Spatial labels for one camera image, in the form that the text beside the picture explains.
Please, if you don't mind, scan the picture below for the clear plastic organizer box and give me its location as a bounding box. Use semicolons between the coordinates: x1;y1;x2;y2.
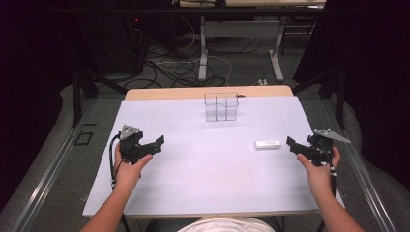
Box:
203;92;240;123

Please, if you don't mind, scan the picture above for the black metal stand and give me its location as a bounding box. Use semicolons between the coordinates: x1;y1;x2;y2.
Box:
291;61;348;131
70;18;129;130

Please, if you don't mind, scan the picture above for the person's right hand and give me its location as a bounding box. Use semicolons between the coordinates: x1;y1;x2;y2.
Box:
296;146;342;195

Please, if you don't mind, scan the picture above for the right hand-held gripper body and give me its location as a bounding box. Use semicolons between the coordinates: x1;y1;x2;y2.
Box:
307;128;352;167

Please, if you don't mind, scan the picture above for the white eraser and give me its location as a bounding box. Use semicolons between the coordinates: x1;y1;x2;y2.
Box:
254;139;281;150

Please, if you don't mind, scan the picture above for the person's left hand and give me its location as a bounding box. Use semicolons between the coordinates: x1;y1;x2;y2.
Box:
112;142;154;193

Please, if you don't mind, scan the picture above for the white desk frame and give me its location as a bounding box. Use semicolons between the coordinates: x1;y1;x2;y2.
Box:
198;14;288;83

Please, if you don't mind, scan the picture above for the black computer tower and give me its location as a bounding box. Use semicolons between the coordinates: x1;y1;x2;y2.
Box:
93;13;146;75

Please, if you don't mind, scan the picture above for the white table mat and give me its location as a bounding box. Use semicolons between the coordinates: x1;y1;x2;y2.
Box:
82;96;345;218

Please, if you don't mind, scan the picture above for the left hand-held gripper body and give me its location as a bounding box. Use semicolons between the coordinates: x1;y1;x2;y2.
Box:
118;124;153;165

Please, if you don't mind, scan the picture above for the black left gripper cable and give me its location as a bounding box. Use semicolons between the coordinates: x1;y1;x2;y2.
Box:
108;132;125;191

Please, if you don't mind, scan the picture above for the person's white shirt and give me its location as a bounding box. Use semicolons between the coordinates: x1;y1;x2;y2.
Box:
176;217;277;232

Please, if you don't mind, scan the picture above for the tangle of floor cables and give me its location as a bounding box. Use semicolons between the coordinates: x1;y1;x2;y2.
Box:
123;28;263;91

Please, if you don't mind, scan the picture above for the aluminium rail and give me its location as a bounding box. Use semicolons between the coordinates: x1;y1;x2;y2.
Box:
11;98;98;232
326;96;398;232

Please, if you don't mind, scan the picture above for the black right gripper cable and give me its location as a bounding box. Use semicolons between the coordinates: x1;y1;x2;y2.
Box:
320;145;338;198

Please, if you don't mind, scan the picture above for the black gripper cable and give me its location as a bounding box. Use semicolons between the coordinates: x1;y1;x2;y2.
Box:
108;132;125;191
320;145;338;198

